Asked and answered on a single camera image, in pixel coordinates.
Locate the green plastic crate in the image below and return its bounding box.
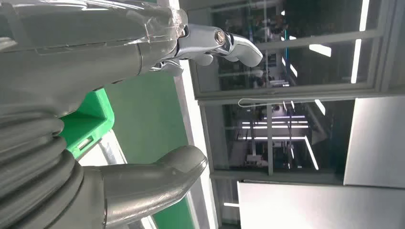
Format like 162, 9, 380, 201
59, 88, 115, 160

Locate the grey framed glass partition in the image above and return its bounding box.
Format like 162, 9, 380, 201
189, 0, 405, 186

